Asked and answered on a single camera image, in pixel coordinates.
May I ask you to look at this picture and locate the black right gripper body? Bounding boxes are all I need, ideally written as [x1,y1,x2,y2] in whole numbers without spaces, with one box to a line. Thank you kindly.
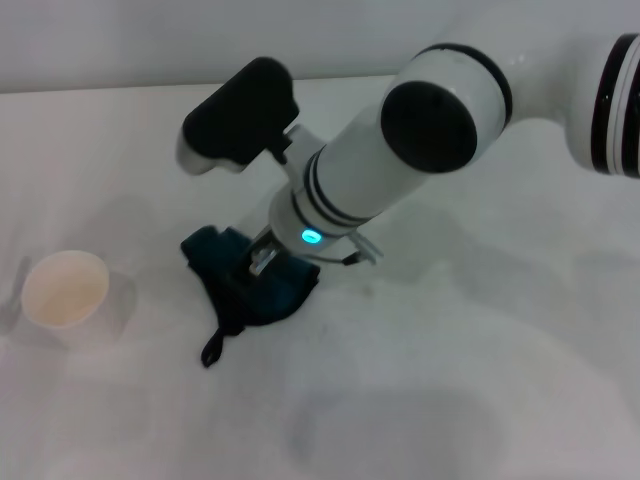
[238,227,287,281]

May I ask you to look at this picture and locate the blue rag with black loop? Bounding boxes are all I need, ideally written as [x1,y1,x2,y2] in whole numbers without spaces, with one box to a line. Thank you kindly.
[179,225,322,369]

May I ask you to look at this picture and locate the white paper cup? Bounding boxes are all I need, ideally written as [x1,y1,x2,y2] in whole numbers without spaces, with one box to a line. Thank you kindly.
[20,249,111,347]

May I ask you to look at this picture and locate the thin black cable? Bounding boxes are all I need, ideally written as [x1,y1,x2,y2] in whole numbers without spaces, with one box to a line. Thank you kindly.
[298,250,362,266]

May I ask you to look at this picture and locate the grey cable connector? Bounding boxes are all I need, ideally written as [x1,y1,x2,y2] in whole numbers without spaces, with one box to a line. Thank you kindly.
[348,232,385,265]

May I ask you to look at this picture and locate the black and white wrist camera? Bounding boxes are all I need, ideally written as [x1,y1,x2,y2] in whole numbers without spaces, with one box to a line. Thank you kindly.
[174,56,329,177]

